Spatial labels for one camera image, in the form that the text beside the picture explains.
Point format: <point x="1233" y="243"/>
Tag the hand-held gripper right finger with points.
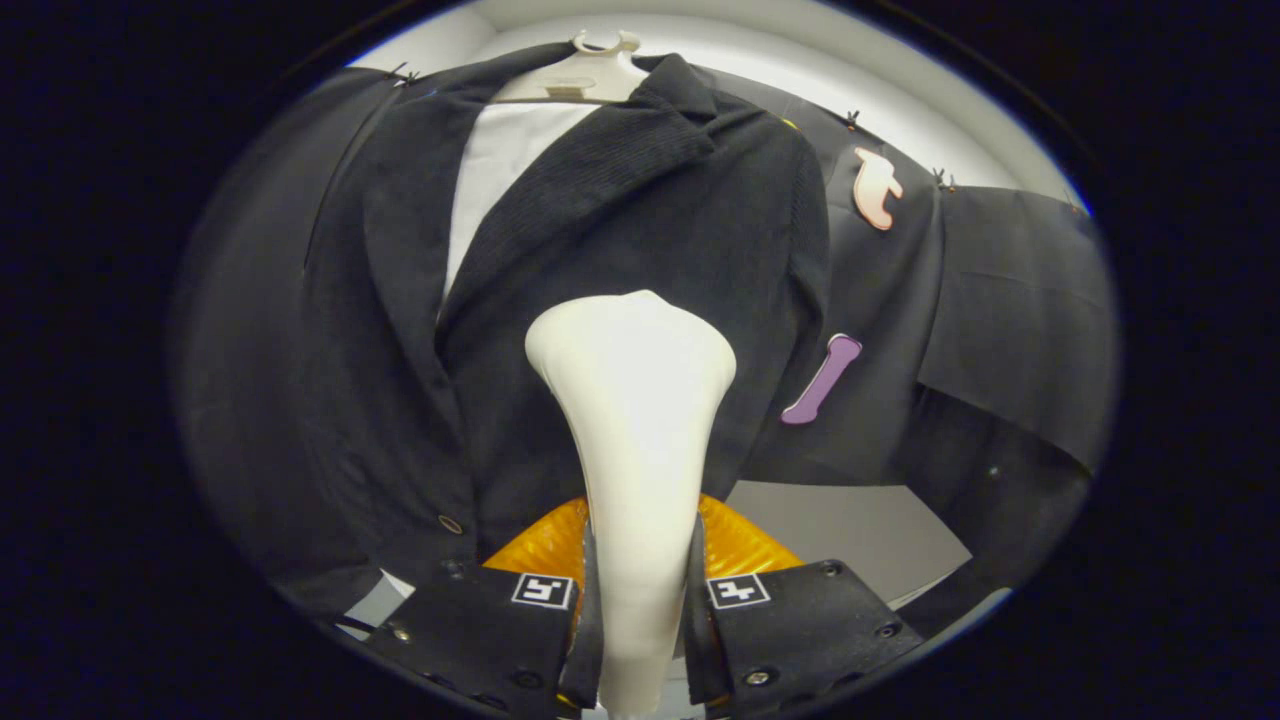
<point x="800" y="630"/>

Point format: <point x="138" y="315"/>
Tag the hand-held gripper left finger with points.
<point x="480" y="630"/>

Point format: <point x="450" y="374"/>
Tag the black blazer jacket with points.
<point x="650" y="200"/>

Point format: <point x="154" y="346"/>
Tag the cream clothes hanger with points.
<point x="590" y="75"/>

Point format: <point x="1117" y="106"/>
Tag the grey cabinet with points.
<point x="830" y="520"/>

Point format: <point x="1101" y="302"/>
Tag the black backdrop cloth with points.
<point x="1000" y="300"/>

